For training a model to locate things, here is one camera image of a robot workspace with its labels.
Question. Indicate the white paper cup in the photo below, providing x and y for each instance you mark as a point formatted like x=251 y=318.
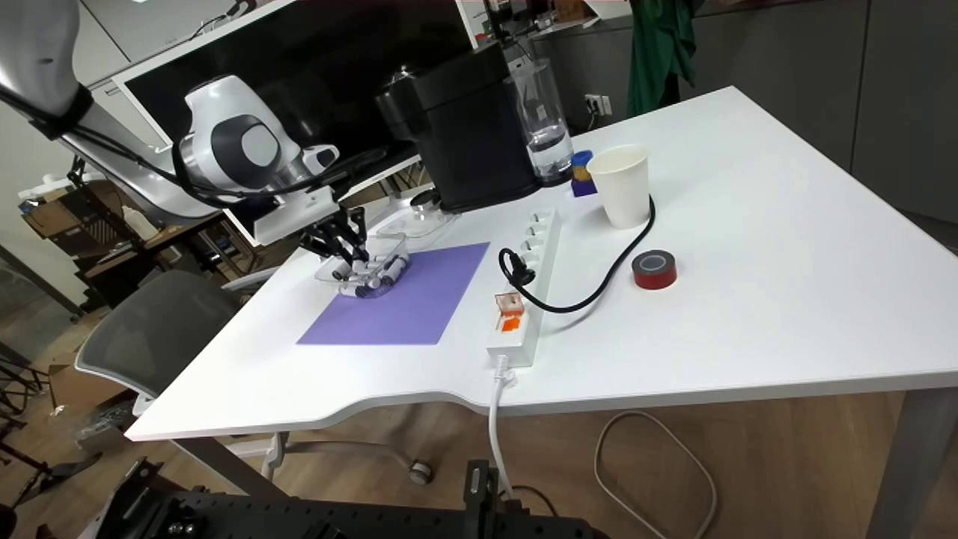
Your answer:
x=624 y=184

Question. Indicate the wooden cluttered desk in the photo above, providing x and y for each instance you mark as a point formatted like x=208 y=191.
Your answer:
x=98 y=228

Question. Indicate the green hanging cloth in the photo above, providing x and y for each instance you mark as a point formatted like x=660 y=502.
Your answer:
x=663 y=47

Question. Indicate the blue yellow small object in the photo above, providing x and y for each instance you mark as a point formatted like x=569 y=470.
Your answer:
x=580 y=182

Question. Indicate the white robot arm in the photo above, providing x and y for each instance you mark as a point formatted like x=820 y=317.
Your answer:
x=230 y=158

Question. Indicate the clear plastic container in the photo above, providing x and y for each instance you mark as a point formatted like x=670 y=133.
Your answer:
x=362 y=276

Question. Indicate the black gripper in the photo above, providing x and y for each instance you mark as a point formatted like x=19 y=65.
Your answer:
x=289 y=214

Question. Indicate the black camera rig base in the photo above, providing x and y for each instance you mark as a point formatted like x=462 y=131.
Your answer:
x=151 y=508

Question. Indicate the large black monitor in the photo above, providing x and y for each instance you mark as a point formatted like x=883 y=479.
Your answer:
x=284 y=100

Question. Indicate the white power strip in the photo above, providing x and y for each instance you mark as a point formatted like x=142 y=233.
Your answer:
x=524 y=269

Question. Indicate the black coffee machine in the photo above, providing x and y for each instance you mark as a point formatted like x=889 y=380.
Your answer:
x=462 y=119

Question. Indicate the grey office chair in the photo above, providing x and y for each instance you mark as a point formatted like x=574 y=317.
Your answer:
x=154 y=333

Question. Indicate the purple rectangular mat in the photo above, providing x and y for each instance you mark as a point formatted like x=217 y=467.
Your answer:
x=414 y=309

